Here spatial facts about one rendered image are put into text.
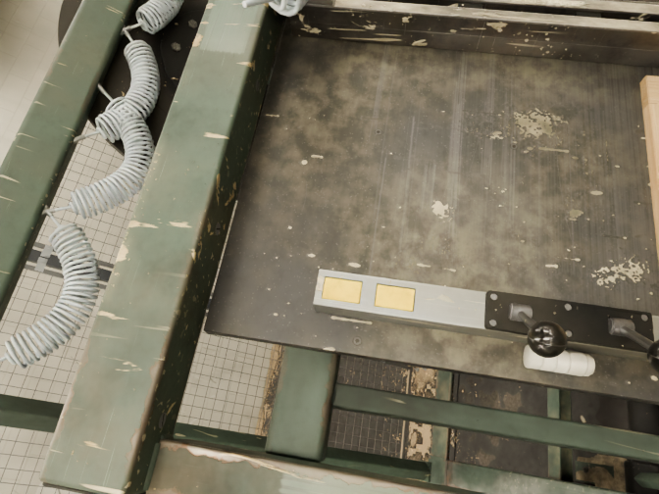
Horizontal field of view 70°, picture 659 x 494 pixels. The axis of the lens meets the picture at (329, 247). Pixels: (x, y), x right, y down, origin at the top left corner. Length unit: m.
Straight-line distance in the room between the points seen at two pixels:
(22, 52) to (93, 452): 5.71
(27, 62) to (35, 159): 4.96
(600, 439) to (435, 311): 0.28
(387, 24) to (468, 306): 0.49
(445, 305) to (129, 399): 0.39
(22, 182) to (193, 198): 0.55
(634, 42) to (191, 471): 0.89
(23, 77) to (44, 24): 0.72
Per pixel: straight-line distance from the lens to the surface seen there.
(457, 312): 0.63
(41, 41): 6.25
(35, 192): 1.13
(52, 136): 1.18
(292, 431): 0.68
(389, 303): 0.62
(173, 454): 0.62
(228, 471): 0.61
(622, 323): 0.67
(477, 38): 0.90
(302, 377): 0.68
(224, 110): 0.71
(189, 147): 0.69
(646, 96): 0.93
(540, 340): 0.53
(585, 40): 0.92
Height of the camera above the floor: 1.96
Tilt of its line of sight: 24 degrees down
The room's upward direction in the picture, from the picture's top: 70 degrees counter-clockwise
